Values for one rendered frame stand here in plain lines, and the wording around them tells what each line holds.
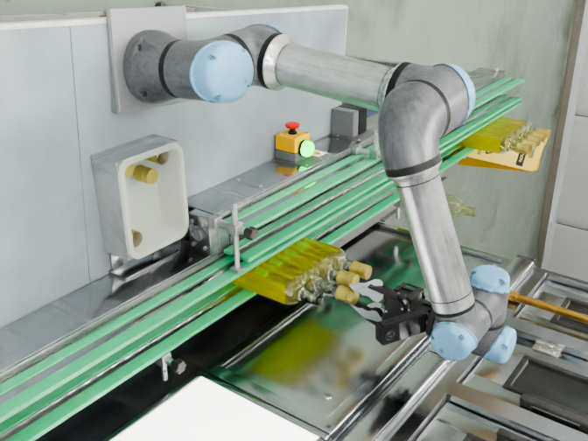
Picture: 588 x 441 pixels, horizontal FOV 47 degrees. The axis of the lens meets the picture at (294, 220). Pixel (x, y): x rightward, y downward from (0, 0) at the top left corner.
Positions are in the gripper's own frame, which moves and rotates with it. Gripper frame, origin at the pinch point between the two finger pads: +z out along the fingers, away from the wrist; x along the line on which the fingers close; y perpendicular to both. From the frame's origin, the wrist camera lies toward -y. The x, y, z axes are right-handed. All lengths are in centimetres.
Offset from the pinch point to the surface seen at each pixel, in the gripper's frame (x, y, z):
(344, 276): 1.4, 4.4, 5.1
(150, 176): 27, -22, 38
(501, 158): -74, 323, 80
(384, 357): -12.7, 0.2, -8.8
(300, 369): -12.9, -14.3, 3.8
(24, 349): 5, -59, 34
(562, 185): -182, 587, 103
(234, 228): 15.3, -13.2, 22.7
